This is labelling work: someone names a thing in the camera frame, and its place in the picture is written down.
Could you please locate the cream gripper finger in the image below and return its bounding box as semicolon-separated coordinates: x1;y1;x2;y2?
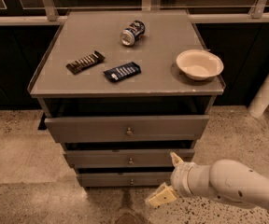
170;152;183;168
145;182;178;208

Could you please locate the grey drawer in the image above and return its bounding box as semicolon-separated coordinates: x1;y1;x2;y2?
64;148;194;169
45;115;209;143
78;172;171;188

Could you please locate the grey bottom drawer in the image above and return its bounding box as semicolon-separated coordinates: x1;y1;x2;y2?
78;172;171;188

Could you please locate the grey drawer cabinet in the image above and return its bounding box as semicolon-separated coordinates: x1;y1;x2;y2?
29;10;224;177

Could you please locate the grey top drawer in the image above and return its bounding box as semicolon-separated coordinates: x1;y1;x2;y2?
45;115;209;143

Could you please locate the white paper bowl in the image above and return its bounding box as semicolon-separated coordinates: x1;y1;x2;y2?
176;49;224;81

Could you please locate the blue snack bar wrapper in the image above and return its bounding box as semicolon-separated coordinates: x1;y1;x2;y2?
104;62;141;82

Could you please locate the brown snack bar wrapper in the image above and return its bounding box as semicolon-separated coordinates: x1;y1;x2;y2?
66;50;105;75

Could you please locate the blue soda can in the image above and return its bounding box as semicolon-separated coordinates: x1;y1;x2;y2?
120;21;146;47

